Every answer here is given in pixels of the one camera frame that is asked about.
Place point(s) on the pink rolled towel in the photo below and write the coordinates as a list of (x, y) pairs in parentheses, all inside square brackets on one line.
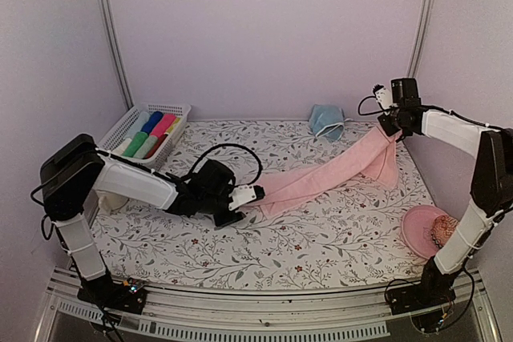
[(161, 127)]

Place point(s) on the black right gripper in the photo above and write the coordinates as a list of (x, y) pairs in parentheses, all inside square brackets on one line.
[(389, 127)]

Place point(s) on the floral tablecloth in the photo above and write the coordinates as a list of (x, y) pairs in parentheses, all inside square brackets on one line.
[(349, 236)]

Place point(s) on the cream mug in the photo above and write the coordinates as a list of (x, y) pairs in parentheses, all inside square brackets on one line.
[(111, 202)]

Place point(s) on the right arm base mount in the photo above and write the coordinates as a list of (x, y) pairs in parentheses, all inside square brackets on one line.
[(403, 296)]

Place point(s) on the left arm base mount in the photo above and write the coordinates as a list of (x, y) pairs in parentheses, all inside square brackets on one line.
[(104, 292)]

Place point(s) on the yellow rolled towel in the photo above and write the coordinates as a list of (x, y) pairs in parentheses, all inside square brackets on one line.
[(173, 126)]

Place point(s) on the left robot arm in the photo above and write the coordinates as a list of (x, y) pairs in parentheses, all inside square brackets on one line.
[(81, 169)]

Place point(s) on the dark blue rolled towel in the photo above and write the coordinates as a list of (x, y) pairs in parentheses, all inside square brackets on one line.
[(153, 120)]

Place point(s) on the light blue rolled towel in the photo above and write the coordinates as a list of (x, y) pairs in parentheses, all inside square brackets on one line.
[(137, 125)]

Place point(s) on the red patterned bowl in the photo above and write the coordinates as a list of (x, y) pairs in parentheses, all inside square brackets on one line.
[(443, 228)]

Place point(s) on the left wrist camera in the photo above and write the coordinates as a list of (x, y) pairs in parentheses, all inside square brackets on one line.
[(245, 194)]

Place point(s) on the grey green rolled towel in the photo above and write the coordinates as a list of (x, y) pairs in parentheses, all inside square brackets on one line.
[(145, 148)]

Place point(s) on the pink towel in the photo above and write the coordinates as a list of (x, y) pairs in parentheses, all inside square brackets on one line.
[(161, 127), (373, 156)]

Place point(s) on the white plastic basket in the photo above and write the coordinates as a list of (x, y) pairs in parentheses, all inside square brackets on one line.
[(115, 142)]

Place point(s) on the pink plate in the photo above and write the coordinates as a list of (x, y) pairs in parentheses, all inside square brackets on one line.
[(416, 227)]

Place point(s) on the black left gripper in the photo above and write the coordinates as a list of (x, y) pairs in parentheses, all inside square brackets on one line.
[(221, 221)]

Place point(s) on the front aluminium rail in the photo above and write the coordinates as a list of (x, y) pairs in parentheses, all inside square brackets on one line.
[(179, 313)]

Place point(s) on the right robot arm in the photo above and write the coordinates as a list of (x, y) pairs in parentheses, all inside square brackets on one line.
[(482, 175)]

